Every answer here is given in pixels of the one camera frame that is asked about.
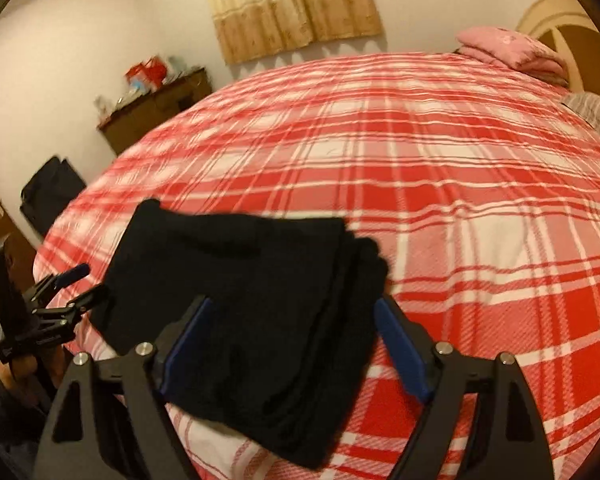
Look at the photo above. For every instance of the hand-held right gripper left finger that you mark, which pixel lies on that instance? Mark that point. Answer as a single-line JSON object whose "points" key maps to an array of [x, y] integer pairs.
{"points": [[187, 340]]}

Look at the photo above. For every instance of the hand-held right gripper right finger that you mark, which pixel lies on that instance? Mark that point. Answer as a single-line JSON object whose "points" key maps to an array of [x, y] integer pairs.
{"points": [[400, 345]]}

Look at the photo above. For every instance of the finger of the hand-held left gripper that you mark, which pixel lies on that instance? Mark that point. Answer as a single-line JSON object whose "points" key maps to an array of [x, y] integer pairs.
{"points": [[75, 272], [87, 300]]}

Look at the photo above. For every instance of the black pants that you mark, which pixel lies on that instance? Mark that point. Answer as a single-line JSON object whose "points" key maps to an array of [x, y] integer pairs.
{"points": [[260, 310]]}

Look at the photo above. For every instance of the person's left forearm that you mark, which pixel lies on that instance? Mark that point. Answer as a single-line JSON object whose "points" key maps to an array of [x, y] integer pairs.
{"points": [[5, 427]]}

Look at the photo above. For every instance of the person's left hand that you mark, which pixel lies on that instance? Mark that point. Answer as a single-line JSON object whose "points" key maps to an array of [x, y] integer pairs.
{"points": [[50, 366]]}

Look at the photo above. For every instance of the black bag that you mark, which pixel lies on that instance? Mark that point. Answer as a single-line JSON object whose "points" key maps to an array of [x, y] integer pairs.
{"points": [[50, 195]]}

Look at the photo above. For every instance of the red plaid bed sheet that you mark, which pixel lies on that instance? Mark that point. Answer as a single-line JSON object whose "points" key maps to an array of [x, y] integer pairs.
{"points": [[455, 185]]}

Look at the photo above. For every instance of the brown wooden dresser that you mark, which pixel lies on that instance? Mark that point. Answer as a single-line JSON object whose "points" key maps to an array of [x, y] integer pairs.
{"points": [[150, 115]]}

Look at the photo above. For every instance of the red bag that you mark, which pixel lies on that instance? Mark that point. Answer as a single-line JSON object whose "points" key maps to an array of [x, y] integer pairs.
{"points": [[147, 72]]}

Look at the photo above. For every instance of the striped pillow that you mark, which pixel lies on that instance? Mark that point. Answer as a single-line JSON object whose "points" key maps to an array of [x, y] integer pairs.
{"points": [[597, 112]]}

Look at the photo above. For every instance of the pink folded pillow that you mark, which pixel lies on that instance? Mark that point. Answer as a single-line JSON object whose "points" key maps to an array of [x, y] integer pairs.
{"points": [[510, 50]]}

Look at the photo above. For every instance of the beige patterned curtain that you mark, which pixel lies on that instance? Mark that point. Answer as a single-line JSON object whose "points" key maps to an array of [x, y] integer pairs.
{"points": [[290, 5]]}

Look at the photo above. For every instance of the beige wooden headboard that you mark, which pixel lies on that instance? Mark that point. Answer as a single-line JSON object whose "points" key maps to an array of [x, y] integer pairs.
{"points": [[575, 40]]}

